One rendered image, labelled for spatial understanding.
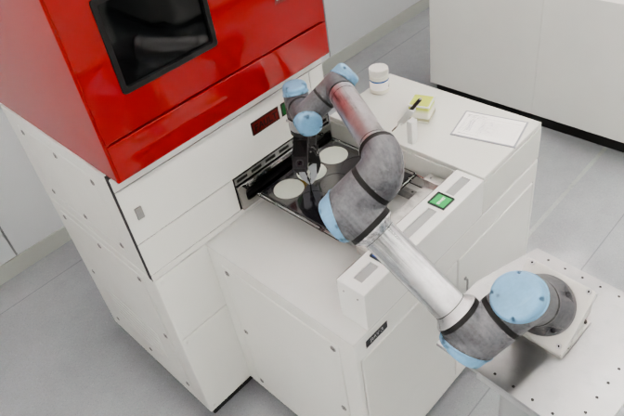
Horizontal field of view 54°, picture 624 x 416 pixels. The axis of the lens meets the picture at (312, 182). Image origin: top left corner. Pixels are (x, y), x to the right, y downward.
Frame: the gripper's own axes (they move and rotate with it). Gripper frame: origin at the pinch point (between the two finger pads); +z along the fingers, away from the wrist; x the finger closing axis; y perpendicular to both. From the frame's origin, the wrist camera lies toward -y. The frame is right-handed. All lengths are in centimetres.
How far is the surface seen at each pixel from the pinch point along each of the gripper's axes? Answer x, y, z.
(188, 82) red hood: 25, -13, -47
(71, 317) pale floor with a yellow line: 128, 25, 92
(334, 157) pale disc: -7.7, 14.0, 1.3
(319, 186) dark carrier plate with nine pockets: -3.1, -0.8, 1.3
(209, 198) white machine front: 30.1, -11.0, -5.5
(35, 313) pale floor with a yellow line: 147, 28, 92
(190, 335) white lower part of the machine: 45, -28, 40
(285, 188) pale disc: 8.1, -0.5, 1.3
